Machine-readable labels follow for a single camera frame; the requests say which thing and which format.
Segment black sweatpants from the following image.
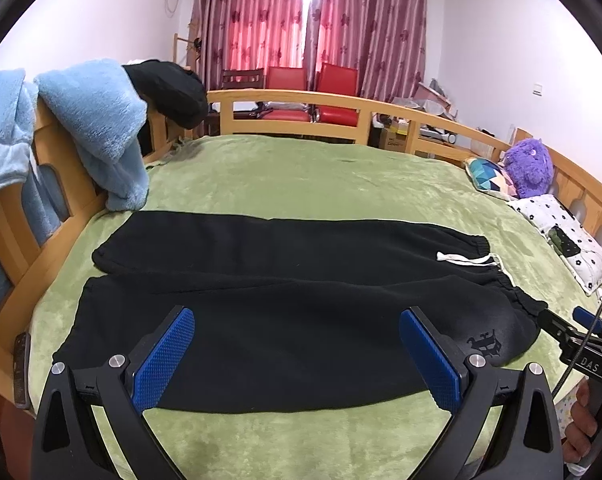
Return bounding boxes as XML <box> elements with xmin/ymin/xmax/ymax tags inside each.
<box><xmin>55</xmin><ymin>210</ymin><xmax>546</xmax><ymax>414</ymax></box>

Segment person's right hand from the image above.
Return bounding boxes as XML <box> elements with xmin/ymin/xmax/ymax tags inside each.
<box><xmin>562</xmin><ymin>379</ymin><xmax>598</xmax><ymax>464</ymax></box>

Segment white dotted pillow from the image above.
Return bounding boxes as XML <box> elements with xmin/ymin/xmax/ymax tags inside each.
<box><xmin>508</xmin><ymin>194</ymin><xmax>602</xmax><ymax>296</ymax></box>

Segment colourful geometric pillow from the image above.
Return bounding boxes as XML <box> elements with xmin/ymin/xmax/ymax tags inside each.
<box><xmin>464</xmin><ymin>157</ymin><xmax>518</xmax><ymax>202</ymax></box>

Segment purple plush toy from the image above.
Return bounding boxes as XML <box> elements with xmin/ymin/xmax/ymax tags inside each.
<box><xmin>502</xmin><ymin>138</ymin><xmax>554</xmax><ymax>198</ymax></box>

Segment green plush bed blanket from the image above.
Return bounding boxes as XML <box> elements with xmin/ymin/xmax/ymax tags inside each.
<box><xmin>28</xmin><ymin>133</ymin><xmax>602</xmax><ymax>480</ymax></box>

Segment cardboard box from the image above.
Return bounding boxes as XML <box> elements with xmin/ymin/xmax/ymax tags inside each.
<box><xmin>379</xmin><ymin>128</ymin><xmax>406</xmax><ymax>153</ymax></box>

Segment light blue fleece garment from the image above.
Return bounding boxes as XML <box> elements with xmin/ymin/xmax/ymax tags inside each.
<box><xmin>0</xmin><ymin>58</ymin><xmax>149</xmax><ymax>243</ymax></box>

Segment dark wooden chair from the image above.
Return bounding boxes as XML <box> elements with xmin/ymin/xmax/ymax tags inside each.
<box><xmin>221</xmin><ymin>68</ymin><xmax>265</xmax><ymax>90</ymax></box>

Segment right red chair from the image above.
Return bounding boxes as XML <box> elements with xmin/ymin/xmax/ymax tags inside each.
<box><xmin>316</xmin><ymin>63</ymin><xmax>359</xmax><ymax>127</ymax></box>

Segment dark red curtains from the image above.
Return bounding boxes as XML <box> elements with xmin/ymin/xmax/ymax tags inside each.
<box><xmin>190</xmin><ymin>0</ymin><xmax>427</xmax><ymax>102</ymax></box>

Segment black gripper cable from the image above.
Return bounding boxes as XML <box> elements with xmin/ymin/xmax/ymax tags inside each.
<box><xmin>550</xmin><ymin>274</ymin><xmax>602</xmax><ymax>401</ymax></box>

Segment wooden bed frame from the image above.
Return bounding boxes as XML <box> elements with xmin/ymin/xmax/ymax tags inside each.
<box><xmin>0</xmin><ymin>88</ymin><xmax>602</xmax><ymax>413</ymax></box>

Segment black garment on rail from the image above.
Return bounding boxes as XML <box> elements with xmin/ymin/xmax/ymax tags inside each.
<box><xmin>123</xmin><ymin>60</ymin><xmax>209</xmax><ymax>130</ymax></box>

